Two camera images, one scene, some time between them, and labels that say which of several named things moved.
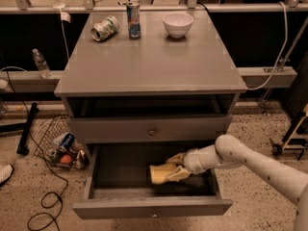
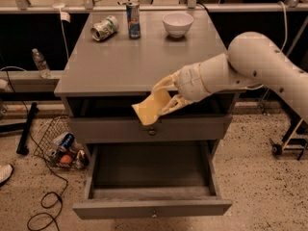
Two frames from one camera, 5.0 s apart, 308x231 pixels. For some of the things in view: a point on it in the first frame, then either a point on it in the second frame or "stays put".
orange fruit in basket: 65,159 stays put
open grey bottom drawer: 118,184 stays put
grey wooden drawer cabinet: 149,76 stays put
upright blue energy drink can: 134,20 stays put
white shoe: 6,172 stays put
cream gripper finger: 180,173 to 176,102
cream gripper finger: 178,158 to 168,82
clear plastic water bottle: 41,64 stays put
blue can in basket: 68,140 stays put
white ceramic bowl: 177,24 stays put
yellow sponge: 158,172 to 147,111
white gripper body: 193,161 to 189,82
